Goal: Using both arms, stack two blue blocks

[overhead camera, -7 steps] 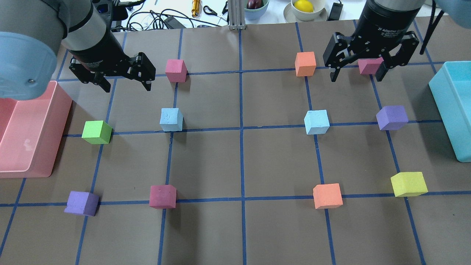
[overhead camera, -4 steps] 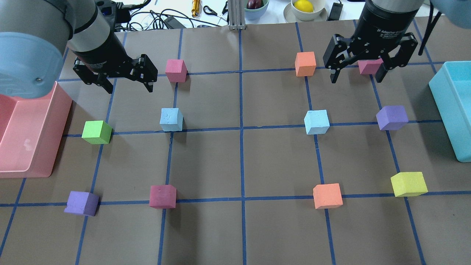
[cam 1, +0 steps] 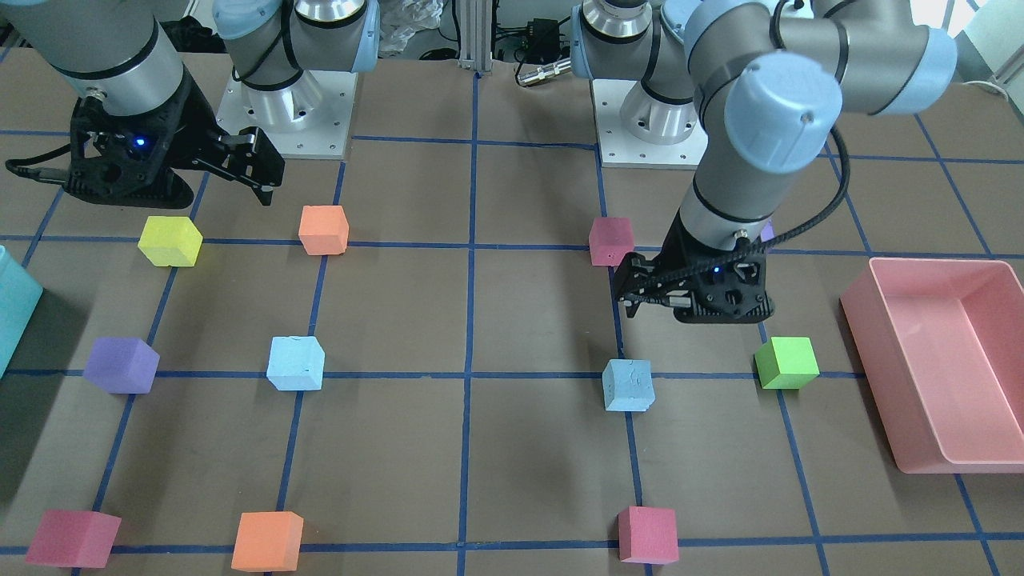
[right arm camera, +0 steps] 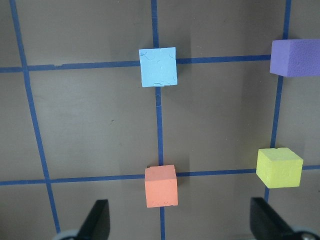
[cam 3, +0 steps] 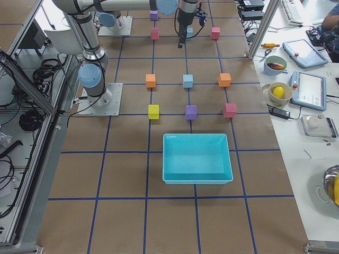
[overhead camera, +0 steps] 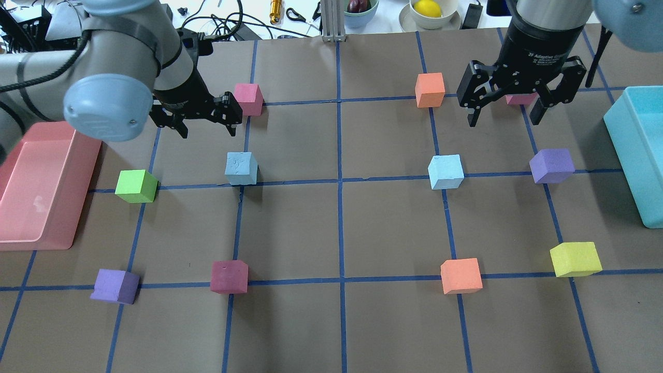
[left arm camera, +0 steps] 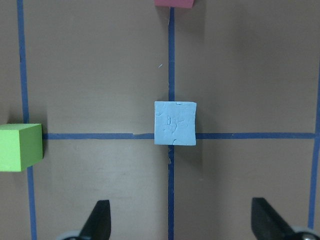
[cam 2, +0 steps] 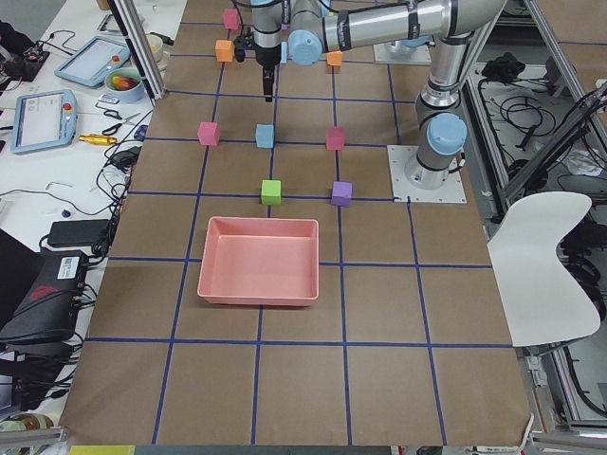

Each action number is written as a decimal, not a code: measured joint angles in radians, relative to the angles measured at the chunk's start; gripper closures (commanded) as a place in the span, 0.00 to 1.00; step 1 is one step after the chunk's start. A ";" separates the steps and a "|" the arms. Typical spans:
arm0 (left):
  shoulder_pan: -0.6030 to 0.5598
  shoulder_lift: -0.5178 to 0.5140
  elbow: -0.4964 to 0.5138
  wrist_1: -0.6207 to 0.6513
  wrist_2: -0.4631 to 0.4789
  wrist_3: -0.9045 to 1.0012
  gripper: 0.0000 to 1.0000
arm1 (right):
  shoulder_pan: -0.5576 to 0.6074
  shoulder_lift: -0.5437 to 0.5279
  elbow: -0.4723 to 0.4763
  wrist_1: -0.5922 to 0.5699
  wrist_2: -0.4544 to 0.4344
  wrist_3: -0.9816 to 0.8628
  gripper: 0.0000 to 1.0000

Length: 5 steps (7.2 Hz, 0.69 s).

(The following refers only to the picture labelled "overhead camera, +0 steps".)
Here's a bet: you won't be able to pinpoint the green block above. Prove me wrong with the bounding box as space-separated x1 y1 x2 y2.
114 169 159 204

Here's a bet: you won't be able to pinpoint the black scissors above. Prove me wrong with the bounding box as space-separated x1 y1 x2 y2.
285 7 321 24

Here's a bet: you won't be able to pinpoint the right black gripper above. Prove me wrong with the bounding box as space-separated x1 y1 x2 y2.
456 21 587 127

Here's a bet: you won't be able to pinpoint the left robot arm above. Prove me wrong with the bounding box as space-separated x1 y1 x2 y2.
1 1 242 159

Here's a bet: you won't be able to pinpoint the purple block right side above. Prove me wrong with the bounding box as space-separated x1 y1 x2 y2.
529 148 575 184

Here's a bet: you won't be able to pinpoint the pink tray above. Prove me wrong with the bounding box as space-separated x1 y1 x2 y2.
1 121 102 252

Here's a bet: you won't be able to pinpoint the red block near base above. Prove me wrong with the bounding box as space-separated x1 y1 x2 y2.
209 260 249 294

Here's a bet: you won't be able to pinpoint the far red block right side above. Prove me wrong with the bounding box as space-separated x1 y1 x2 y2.
505 92 538 106

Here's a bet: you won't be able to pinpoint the orange block near base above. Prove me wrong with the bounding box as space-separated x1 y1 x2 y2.
440 258 483 295

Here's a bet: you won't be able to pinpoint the aluminium frame post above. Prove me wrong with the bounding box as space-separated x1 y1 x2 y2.
320 0 347 42

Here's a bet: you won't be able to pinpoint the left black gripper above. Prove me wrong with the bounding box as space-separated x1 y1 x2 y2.
149 78 242 139

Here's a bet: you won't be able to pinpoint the far orange block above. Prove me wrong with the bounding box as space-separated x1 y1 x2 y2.
415 71 446 108

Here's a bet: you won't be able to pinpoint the brass cylinder tool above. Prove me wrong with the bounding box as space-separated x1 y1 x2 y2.
269 0 282 24

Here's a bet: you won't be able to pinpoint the light blue block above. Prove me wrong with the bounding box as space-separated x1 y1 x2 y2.
428 155 465 190
225 152 258 185

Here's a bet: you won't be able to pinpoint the bowl with red fruit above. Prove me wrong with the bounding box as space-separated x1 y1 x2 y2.
343 0 379 28

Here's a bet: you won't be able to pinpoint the purple block near base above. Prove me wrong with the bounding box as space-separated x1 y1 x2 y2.
90 268 140 305

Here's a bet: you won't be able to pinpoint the cyan tray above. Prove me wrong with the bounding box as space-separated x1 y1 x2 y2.
603 85 662 228

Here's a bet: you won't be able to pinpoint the bowl with lemon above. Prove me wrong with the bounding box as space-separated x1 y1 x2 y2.
399 1 461 32

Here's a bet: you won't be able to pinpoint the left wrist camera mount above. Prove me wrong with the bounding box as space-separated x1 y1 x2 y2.
176 27 213 61

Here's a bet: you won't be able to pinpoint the yellow block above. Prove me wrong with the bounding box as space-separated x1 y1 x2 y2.
550 242 603 278

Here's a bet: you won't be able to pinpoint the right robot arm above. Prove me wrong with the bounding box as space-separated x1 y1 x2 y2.
456 1 661 127

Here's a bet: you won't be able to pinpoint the black power adapter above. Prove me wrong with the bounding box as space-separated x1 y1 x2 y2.
460 3 483 29

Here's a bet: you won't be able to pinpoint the far red block left side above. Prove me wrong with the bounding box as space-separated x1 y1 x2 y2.
234 83 264 117

